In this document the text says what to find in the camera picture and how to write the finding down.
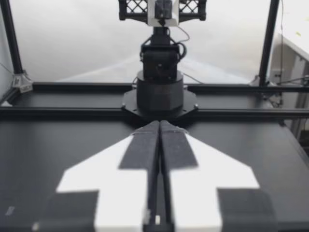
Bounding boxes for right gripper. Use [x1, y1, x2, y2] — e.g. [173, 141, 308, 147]
[118, 0, 208, 28]

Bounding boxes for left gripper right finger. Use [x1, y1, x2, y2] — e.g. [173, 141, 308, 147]
[160, 120, 279, 232]

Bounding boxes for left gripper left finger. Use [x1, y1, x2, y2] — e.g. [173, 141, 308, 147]
[31, 120, 161, 232]

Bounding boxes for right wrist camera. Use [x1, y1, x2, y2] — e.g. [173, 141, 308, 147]
[146, 0, 181, 27]

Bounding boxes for black frame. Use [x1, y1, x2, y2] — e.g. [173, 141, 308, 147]
[0, 0, 309, 121]

